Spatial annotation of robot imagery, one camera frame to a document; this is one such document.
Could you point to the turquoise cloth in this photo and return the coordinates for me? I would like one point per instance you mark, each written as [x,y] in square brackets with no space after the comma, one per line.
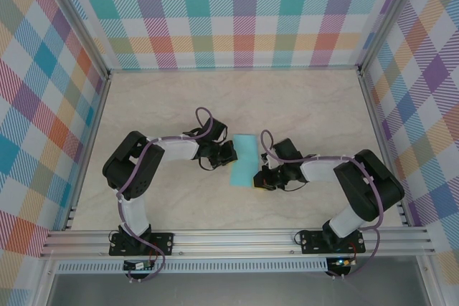
[245,148]

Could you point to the wide aluminium mounting rail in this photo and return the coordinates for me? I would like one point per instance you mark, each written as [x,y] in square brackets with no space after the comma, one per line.
[233,243]

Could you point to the aluminium frame post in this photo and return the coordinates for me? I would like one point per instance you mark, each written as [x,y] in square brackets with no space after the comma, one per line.
[388,15]
[81,19]

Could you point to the thin aluminium wall rail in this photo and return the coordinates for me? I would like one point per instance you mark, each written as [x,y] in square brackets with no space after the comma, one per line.
[233,68]

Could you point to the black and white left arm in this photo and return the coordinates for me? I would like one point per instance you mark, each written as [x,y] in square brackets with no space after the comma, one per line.
[132,166]

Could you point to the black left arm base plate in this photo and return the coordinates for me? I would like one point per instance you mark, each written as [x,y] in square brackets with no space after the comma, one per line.
[163,243]

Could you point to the aluminium side rail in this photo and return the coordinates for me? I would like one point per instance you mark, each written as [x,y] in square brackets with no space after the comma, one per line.
[376,123]
[87,152]

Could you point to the small black circuit board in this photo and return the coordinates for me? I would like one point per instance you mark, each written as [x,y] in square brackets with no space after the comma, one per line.
[138,266]

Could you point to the grey metal panel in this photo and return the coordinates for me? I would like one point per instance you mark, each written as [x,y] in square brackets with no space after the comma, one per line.
[233,290]

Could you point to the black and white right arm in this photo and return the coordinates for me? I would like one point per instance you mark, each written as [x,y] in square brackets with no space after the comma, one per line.
[365,184]

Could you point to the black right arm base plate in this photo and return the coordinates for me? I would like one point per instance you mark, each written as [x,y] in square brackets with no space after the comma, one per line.
[312,241]

